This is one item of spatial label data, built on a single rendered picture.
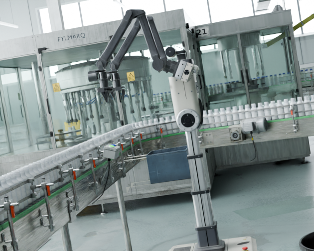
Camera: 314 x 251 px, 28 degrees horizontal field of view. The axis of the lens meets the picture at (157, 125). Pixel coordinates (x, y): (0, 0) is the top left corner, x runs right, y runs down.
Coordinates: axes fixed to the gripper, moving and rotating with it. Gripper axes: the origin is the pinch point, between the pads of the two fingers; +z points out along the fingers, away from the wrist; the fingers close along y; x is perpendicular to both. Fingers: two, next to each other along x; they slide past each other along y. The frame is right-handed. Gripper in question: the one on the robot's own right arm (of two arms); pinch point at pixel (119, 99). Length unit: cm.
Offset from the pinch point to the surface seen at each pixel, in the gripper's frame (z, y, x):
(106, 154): 33, 1, 69
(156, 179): 64, -17, -9
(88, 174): 42, 9, 88
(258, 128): 44, -101, -97
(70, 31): -91, 102, -300
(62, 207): 50, 10, 150
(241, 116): 32, -88, -117
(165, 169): 57, -25, -9
